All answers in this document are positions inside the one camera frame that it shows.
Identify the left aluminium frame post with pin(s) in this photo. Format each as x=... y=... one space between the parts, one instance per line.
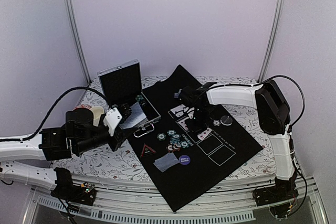
x=76 y=39

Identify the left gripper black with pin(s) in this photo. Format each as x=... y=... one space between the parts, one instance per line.
x=119 y=137

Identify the blue playing card deck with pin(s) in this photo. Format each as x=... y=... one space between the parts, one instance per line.
x=135 y=119

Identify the black round dealer button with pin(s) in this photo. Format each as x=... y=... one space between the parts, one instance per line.
x=226 y=120

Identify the right aluminium frame post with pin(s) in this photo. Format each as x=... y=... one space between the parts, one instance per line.
x=271 y=41

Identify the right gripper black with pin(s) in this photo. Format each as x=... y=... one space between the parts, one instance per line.
x=195 y=128

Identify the blue ten chip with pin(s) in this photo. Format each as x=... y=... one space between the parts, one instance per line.
x=216 y=123

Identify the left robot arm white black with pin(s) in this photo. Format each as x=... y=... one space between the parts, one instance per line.
x=14 y=149

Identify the purple small blind button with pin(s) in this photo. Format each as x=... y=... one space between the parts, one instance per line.
x=184 y=160

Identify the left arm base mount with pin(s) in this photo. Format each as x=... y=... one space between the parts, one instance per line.
x=74 y=192

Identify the black poker play mat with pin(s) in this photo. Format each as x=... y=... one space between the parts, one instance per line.
x=225 y=150

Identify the red patterned small dish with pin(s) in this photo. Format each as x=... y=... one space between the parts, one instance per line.
x=85 y=106

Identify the dealt playing card grey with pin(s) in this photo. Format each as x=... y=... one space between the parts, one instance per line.
x=177 y=94

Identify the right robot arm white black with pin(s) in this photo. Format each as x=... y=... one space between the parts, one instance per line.
x=273 y=113

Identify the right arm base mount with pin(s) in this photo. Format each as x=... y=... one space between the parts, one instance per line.
x=282 y=190

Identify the aluminium poker chip case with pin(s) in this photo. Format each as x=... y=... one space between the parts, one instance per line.
x=120 y=85

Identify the black red triangle button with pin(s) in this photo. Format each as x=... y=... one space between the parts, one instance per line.
x=146 y=151

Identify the green twenty chip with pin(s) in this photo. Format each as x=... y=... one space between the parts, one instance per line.
x=161 y=136

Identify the face up card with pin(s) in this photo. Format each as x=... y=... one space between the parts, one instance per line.
x=204 y=134
x=182 y=124
x=179 y=111

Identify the cream ceramic cup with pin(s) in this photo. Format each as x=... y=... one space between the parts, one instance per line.
x=97 y=111

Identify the aluminium frame post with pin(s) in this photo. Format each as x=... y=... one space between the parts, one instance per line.
x=76 y=39
x=271 y=41

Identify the chip pile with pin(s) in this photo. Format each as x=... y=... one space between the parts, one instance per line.
x=176 y=142

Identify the green poker chip stack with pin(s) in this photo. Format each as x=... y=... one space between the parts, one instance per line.
x=140 y=99

